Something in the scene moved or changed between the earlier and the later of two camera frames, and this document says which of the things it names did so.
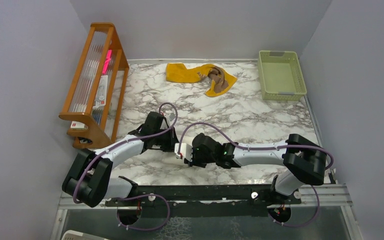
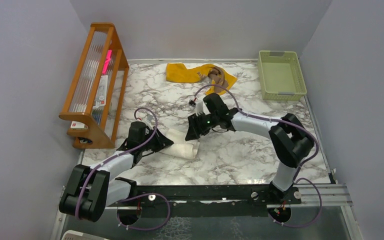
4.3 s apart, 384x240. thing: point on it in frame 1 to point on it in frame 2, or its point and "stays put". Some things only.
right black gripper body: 200,160 to 210,120
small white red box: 78,125 stays put
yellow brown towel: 176,72 stays put
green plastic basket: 280,76 stays put
